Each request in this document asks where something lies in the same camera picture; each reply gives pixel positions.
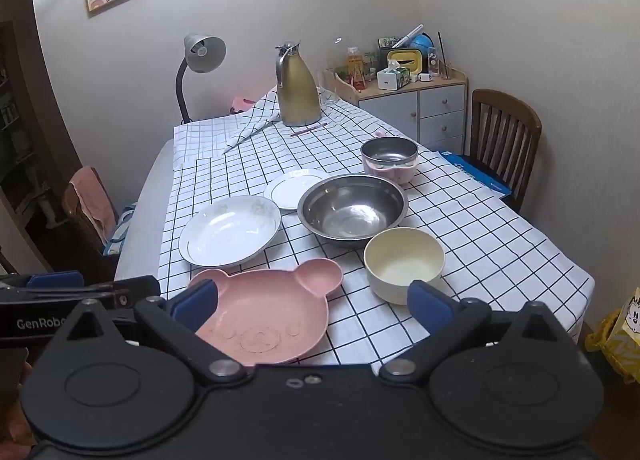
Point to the blue flat package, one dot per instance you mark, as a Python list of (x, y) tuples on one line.
[(480, 172)]

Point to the large stainless steel bowl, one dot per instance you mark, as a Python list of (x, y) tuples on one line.
[(350, 212)]

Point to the gold thermos jug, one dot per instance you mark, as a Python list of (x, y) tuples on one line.
[(297, 89)]

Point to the clear glass container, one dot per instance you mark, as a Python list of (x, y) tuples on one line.
[(334, 69)]

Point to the white rolled tube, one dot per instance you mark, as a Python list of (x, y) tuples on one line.
[(407, 35)]

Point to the white tissue box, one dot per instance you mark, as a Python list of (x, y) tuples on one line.
[(391, 79)]

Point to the white deep plate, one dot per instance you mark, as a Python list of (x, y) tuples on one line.
[(230, 230)]

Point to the dark bookshelf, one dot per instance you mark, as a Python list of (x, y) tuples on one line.
[(15, 139)]

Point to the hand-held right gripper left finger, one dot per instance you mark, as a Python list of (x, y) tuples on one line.
[(192, 306)]

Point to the brown wooden chair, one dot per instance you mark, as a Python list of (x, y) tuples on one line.
[(505, 134), (80, 235)]

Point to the white checked tablecloth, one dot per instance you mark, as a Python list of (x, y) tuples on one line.
[(475, 245)]

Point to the pink towel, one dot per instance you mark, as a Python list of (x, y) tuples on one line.
[(95, 200)]

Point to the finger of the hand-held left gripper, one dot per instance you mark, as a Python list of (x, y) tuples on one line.
[(142, 287), (55, 280)]

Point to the pink steel-lined bowl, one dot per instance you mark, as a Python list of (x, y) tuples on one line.
[(390, 159)]

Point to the white drawer cabinet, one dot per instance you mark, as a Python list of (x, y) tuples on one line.
[(430, 112)]

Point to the reed diffuser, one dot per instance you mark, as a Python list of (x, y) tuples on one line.
[(444, 64)]

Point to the small white plate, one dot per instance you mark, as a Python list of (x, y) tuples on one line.
[(290, 190)]

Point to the blue globe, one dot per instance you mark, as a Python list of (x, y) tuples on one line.
[(422, 42)]

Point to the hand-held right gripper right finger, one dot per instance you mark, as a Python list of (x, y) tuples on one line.
[(430, 307)]

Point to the cream plastic bowl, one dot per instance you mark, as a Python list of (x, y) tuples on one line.
[(400, 260)]

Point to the grey desk lamp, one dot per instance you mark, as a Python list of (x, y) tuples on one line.
[(202, 54)]

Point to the yellow printed bag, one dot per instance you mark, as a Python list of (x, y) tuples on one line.
[(620, 335)]

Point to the orange drink bottle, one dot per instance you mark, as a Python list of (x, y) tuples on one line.
[(355, 67)]

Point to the pink bear-shaped plate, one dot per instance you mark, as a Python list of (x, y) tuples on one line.
[(270, 320)]

